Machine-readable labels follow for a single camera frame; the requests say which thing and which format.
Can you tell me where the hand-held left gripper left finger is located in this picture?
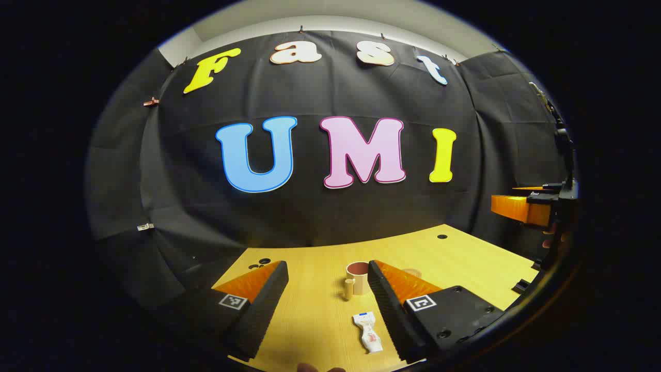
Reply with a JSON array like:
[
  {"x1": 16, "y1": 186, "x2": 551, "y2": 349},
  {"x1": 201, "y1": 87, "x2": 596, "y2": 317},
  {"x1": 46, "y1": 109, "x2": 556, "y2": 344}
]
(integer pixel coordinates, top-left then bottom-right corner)
[{"x1": 160, "y1": 260, "x2": 290, "y2": 362}]

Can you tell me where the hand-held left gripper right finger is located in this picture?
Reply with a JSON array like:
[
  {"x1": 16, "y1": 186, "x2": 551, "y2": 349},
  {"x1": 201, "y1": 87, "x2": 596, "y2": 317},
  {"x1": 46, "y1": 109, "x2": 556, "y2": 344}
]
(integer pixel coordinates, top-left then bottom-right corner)
[{"x1": 367, "y1": 259, "x2": 506, "y2": 365}]

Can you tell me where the white toothpaste tube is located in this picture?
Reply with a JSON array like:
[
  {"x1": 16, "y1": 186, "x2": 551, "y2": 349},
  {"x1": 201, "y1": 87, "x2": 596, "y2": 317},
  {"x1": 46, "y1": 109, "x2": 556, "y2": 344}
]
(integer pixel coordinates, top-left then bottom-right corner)
[{"x1": 353, "y1": 312, "x2": 384, "y2": 354}]

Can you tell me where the beige cup with brown inside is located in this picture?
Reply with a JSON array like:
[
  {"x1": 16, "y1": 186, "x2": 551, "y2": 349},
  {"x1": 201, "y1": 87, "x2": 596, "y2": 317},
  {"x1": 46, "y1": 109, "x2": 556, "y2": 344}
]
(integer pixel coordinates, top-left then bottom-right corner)
[{"x1": 343, "y1": 261, "x2": 372, "y2": 301}]

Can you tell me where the wooden desktop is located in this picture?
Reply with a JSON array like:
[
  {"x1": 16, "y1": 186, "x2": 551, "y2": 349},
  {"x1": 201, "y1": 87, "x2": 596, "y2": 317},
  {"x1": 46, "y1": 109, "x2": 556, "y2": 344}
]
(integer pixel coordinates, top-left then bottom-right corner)
[{"x1": 212, "y1": 223, "x2": 540, "y2": 372}]

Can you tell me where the black backdrop cloth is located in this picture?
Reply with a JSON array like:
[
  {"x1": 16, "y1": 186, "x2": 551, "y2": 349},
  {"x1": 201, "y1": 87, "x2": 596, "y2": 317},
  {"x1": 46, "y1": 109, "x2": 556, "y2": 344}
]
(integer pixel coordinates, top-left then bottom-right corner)
[{"x1": 85, "y1": 30, "x2": 574, "y2": 321}]

